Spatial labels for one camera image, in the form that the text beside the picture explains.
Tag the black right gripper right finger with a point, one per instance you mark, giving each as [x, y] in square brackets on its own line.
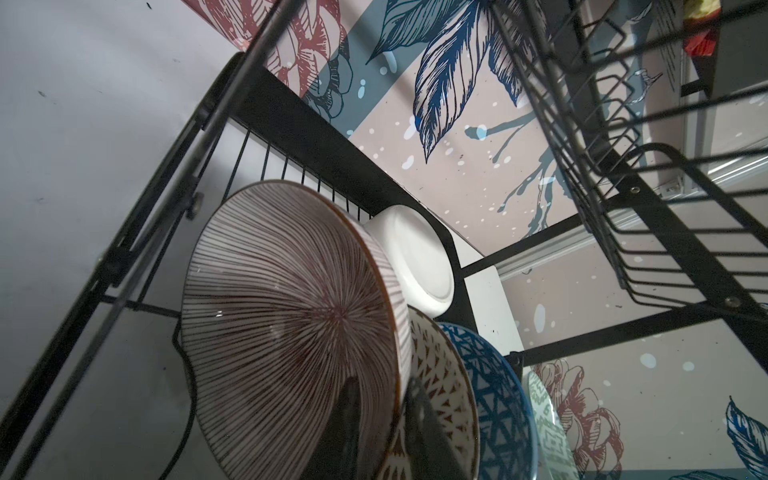
[430, 453]

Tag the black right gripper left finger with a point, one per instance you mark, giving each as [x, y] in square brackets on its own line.
[335, 456]

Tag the blue patterned bowl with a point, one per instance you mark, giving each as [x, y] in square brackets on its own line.
[508, 441]

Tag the white brown patterned bowl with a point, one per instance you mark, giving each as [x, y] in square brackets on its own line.
[437, 364]

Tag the grey green patterned bowl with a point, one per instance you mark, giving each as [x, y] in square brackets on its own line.
[555, 457]

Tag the white ceramic bowl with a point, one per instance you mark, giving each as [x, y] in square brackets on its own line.
[417, 256]

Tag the black two-tier dish rack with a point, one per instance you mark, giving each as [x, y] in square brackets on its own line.
[542, 141]

